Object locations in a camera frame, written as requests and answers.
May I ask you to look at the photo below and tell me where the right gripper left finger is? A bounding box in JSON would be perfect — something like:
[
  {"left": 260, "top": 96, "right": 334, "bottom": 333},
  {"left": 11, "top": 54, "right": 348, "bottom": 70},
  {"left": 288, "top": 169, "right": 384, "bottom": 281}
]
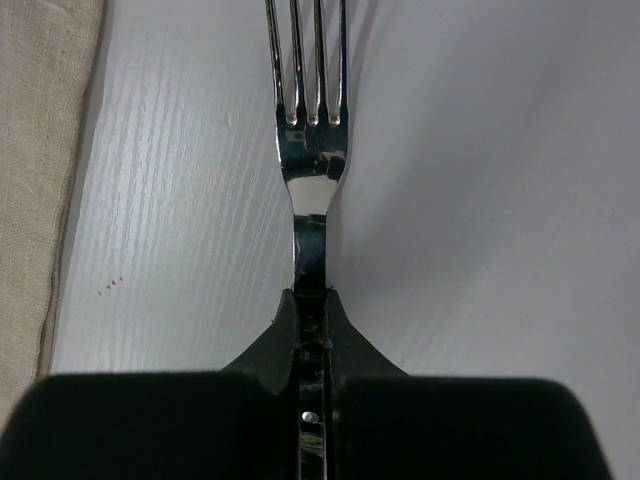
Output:
[{"left": 1, "top": 290, "right": 300, "bottom": 479}]

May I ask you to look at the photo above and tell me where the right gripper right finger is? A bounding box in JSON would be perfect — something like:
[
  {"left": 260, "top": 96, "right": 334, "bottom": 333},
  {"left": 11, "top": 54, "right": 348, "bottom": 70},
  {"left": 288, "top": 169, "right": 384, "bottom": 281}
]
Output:
[{"left": 325, "top": 289, "right": 612, "bottom": 479}]

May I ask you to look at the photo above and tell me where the black handled steel fork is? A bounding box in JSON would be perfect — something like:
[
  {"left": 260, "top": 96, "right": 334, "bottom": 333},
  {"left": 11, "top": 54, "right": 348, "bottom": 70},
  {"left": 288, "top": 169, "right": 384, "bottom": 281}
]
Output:
[{"left": 265, "top": 1, "right": 349, "bottom": 479}]

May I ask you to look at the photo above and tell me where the beige cloth napkin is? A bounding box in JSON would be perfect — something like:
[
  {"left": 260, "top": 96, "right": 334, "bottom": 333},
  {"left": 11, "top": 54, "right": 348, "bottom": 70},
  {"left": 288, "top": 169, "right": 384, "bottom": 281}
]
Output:
[{"left": 1, "top": 1, "right": 104, "bottom": 404}]

